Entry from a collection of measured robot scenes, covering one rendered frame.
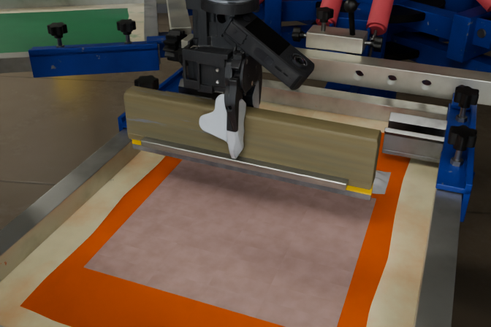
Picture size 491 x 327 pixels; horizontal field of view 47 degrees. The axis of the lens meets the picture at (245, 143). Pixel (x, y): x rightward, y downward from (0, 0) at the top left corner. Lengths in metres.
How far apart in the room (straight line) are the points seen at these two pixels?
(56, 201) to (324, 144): 0.40
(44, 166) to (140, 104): 2.15
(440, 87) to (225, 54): 0.60
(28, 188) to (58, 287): 2.03
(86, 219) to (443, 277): 0.51
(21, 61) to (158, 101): 0.71
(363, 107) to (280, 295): 0.53
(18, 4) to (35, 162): 1.19
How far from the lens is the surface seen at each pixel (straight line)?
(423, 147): 0.98
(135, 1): 1.93
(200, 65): 0.71
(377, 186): 0.94
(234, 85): 0.68
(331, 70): 1.20
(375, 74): 1.19
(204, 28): 0.70
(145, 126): 0.81
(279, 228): 0.83
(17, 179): 2.87
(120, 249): 0.81
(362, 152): 0.70
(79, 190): 0.89
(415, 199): 0.93
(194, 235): 0.82
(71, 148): 3.04
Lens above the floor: 1.47
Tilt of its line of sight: 30 degrees down
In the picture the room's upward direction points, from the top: straight up
